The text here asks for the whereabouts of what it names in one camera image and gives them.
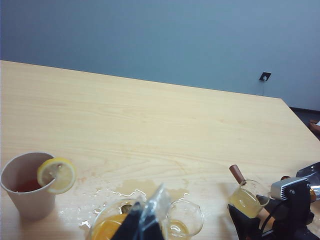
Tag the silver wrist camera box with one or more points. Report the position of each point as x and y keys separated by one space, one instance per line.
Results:
x=282 y=188

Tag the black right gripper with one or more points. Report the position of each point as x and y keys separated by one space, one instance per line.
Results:
x=292 y=222

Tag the orange brown rounded object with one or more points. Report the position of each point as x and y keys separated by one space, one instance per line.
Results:
x=315 y=127

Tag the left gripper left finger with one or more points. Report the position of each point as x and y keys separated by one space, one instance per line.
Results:
x=130 y=225

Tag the black wall socket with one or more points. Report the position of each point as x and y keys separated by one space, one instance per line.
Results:
x=265 y=76

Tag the clear measuring cup yellow residue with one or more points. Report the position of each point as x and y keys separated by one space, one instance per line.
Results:
x=183 y=222

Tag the yellow lemon slice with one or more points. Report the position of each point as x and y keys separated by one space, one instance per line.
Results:
x=57 y=175

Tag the wine glass with orange juice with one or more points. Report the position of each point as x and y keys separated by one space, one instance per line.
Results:
x=107 y=225

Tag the beige paper cup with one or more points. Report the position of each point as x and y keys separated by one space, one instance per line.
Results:
x=27 y=200

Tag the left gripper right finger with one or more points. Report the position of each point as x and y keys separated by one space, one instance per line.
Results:
x=153 y=220

